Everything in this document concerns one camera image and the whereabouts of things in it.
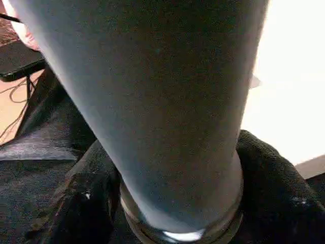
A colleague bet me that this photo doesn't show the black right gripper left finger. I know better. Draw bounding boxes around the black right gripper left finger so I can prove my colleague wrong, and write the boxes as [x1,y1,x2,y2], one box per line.
[25,139,125,244]

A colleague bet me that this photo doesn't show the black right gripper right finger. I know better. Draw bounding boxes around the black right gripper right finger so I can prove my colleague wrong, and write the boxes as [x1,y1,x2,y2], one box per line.
[235,129,325,244]

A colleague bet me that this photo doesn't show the white plastic table leg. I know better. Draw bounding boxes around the white plastic table leg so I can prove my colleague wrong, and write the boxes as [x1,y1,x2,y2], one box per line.
[7,0,270,244]

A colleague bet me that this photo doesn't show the black mat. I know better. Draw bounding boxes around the black mat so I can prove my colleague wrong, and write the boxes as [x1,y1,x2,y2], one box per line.
[0,65,120,244]

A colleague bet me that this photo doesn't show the white plastic table top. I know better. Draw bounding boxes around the white plastic table top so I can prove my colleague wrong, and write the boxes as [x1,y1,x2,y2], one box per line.
[240,0,325,180]

